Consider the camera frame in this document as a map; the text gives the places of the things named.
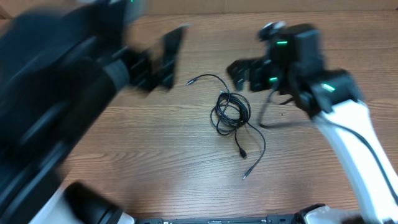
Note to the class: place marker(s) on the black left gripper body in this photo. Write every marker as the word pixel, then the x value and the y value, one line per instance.
pixel 138 65

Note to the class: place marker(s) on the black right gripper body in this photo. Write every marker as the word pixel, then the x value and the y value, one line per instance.
pixel 268 77

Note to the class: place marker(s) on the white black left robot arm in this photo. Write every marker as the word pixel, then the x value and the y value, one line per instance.
pixel 60 69

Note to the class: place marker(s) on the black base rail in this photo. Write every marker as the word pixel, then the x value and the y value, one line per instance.
pixel 248 217

